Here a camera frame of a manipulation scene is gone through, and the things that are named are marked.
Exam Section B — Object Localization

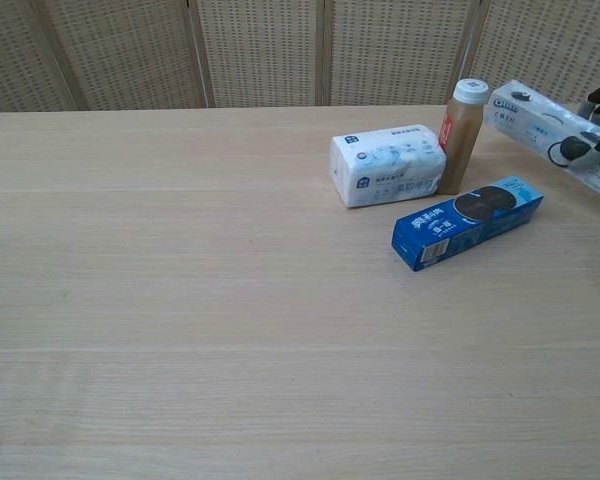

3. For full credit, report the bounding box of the white Oreo cookie box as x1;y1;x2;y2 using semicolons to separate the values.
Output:
492;79;600;199

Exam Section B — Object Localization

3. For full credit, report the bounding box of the blue Oreo cookie box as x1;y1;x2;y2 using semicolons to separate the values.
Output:
391;174;545;273

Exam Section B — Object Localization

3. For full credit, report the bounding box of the woven folding screen panel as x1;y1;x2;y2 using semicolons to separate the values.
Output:
32;0;215;112
0;0;87;116
188;0;330;109
467;0;600;109
321;0;487;108

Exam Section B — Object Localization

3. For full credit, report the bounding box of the brown juice bottle white cap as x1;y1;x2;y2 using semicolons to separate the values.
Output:
435;78;490;196

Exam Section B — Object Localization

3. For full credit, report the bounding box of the white tissue paper pack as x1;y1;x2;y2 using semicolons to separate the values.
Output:
328;123;448;210

